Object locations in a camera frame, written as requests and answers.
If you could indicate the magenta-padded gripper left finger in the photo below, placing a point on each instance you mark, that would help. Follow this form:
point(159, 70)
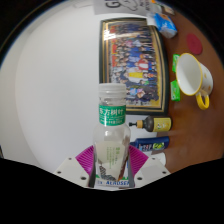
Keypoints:
point(71, 170)

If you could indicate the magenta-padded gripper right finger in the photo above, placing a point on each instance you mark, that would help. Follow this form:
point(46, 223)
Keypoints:
point(151, 170)

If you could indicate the clear green-labelled drink bottle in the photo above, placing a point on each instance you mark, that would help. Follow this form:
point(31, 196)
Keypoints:
point(111, 133)

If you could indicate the dark blue pump bottle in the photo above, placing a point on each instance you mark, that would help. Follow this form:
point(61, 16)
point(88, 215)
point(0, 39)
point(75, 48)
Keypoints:
point(150, 143)

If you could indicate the dark amber pump bottle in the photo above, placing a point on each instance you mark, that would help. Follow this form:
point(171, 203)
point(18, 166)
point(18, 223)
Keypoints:
point(156, 123)

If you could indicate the small green packet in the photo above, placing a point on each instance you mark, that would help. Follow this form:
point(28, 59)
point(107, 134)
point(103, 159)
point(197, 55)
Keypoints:
point(175, 63)
point(175, 90)

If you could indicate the cream mug with yellow rim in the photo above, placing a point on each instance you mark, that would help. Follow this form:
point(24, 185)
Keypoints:
point(191, 75)

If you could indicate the framed group picture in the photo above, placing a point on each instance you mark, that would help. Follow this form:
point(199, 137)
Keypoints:
point(133, 60)

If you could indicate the flat round red coaster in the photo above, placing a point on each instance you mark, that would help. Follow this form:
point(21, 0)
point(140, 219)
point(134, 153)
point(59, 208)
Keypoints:
point(194, 44)

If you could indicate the blue tissue pack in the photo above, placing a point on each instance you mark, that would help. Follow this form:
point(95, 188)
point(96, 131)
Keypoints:
point(165, 25)

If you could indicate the white paper gift bag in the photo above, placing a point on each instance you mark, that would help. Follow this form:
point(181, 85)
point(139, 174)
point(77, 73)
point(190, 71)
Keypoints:
point(113, 6)

